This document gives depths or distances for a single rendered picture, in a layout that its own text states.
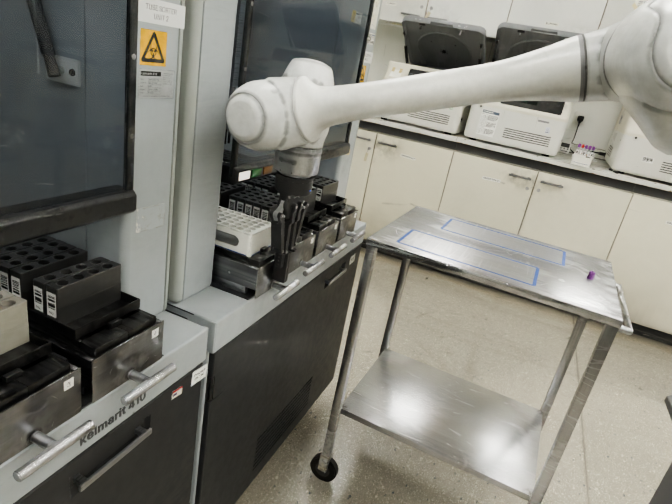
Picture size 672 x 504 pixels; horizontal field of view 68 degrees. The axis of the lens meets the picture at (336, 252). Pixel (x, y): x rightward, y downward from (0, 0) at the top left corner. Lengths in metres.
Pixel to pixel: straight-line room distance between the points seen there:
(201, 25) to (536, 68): 0.52
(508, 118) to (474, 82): 2.34
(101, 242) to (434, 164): 2.62
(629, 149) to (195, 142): 2.66
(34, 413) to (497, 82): 0.79
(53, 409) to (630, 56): 0.80
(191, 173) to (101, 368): 0.36
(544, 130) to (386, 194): 1.03
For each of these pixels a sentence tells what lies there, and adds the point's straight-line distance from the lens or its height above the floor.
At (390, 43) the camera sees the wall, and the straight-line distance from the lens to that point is 3.99.
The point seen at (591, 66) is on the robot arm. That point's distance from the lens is 0.86.
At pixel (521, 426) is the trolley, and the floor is 0.28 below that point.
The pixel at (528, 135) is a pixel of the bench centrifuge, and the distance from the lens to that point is 3.19.
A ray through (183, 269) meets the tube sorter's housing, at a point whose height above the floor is 0.81.
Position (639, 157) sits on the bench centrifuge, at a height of 1.01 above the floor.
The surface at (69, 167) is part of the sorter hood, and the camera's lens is 0.71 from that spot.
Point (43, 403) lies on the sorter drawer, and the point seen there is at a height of 0.79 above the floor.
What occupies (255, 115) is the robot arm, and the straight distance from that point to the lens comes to 0.75.
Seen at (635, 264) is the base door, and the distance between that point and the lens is 3.34.
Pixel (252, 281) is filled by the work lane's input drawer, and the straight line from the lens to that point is 1.03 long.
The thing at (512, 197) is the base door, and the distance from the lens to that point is 3.21.
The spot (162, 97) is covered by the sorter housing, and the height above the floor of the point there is 1.12.
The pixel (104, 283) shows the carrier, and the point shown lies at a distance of 0.81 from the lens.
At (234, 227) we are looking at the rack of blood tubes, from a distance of 1.05.
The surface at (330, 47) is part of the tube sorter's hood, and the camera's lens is 1.28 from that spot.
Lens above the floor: 1.23
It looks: 21 degrees down
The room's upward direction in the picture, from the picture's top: 11 degrees clockwise
